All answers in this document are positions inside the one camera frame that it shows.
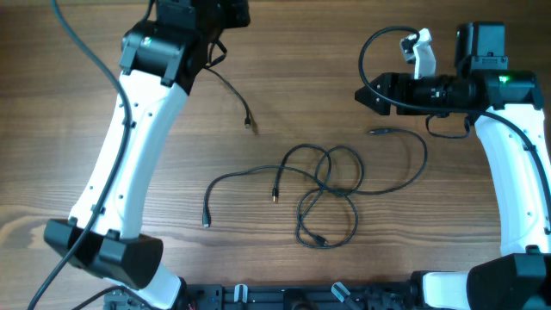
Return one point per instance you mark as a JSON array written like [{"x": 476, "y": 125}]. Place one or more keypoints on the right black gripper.
[{"x": 392, "y": 83}]

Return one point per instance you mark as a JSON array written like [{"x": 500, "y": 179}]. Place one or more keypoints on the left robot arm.
[{"x": 161, "y": 56}]

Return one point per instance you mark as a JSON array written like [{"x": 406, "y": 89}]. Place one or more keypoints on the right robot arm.
[{"x": 505, "y": 109}]

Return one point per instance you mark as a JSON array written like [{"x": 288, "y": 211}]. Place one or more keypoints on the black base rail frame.
[{"x": 386, "y": 295}]

